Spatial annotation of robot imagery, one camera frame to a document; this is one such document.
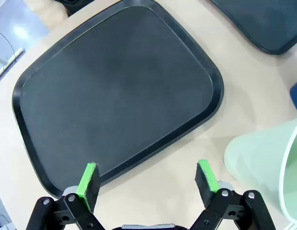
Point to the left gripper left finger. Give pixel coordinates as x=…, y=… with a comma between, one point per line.
x=88, y=189

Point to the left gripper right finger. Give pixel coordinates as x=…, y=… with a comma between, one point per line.
x=207, y=187

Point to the pale green plastic cup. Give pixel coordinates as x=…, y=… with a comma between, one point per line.
x=258, y=158

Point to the person's right hand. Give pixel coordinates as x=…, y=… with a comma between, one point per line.
x=48, y=12

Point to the black plastic serving tray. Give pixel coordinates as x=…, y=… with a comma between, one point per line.
x=114, y=95
x=265, y=21

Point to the white table foot bar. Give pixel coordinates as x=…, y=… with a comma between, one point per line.
x=9, y=62

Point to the person in black shirt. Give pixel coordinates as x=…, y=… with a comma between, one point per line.
x=75, y=4

